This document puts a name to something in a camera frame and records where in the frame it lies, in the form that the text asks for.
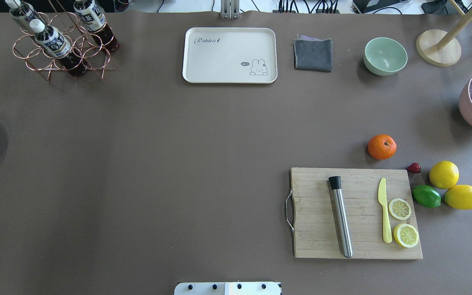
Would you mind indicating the orange fruit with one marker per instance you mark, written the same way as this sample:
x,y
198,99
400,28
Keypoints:
x,y
382,146

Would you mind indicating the cream rabbit tray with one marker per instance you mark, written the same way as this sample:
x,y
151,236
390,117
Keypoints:
x,y
221,55

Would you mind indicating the steel muddler black tip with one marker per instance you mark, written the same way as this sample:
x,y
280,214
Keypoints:
x,y
344,234

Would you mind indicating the wooden cutting board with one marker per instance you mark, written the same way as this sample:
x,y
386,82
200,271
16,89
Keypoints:
x,y
315,224

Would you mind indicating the grey folded cloth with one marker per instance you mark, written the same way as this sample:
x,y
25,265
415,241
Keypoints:
x,y
313,54

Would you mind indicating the mint green bowl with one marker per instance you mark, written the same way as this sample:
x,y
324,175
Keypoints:
x,y
384,56

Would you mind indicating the yellow plastic knife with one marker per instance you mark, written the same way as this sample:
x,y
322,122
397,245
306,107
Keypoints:
x,y
382,199

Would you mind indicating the lemon slice upper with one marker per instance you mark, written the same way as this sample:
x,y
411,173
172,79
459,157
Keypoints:
x,y
399,209

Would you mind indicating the lemon slice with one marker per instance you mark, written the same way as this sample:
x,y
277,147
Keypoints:
x,y
399,209
406,235

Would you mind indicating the red strawberry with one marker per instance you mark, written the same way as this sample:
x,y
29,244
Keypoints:
x,y
414,168

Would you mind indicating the lemon slice lower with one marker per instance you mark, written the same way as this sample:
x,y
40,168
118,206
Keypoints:
x,y
406,235

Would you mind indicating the tea bottle back right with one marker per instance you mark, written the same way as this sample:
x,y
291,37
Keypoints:
x,y
94,21

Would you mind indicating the tea bottle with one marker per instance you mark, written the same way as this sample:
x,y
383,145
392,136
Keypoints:
x,y
94,21
57,46
23,13

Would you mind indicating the green lime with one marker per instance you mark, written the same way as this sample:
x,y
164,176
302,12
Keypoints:
x,y
426,196

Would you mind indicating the yellow lemon upper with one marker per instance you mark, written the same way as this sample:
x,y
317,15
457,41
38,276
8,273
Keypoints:
x,y
444,175

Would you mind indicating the yellow lemon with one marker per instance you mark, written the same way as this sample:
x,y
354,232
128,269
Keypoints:
x,y
444,175
459,197

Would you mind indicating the tea bottle front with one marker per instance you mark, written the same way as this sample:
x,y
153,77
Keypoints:
x,y
57,46

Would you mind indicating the yellow lemon lower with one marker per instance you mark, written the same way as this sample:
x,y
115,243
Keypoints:
x,y
459,197

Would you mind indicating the tea bottle back left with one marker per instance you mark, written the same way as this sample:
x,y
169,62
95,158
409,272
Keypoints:
x,y
23,13

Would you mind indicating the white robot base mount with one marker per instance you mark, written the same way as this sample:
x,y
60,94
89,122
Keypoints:
x,y
229,288

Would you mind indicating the copper wire bottle rack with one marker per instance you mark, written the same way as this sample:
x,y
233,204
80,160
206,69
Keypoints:
x,y
68,23

